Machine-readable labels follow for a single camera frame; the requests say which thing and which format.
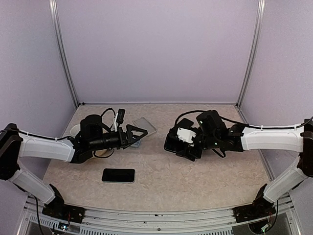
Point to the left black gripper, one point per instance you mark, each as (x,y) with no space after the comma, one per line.
(123,143)

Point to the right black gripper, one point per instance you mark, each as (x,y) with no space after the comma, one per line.
(190,153)

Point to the light blue phone case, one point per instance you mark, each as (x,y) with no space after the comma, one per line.
(136,144)

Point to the black phone front table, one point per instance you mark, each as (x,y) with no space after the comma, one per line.
(118,175)

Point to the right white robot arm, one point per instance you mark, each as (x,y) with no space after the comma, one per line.
(212,133)

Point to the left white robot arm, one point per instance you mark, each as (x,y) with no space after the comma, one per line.
(93,136)

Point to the clear white phone case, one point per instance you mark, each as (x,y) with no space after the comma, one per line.
(143,123)

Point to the beige round plate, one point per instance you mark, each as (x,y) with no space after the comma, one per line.
(103,154)

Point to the white paper cup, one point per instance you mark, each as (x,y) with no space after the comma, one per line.
(75,130)

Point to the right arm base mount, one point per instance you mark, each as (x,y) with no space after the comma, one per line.
(259,208)

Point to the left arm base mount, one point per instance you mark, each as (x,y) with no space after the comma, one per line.
(64,212)

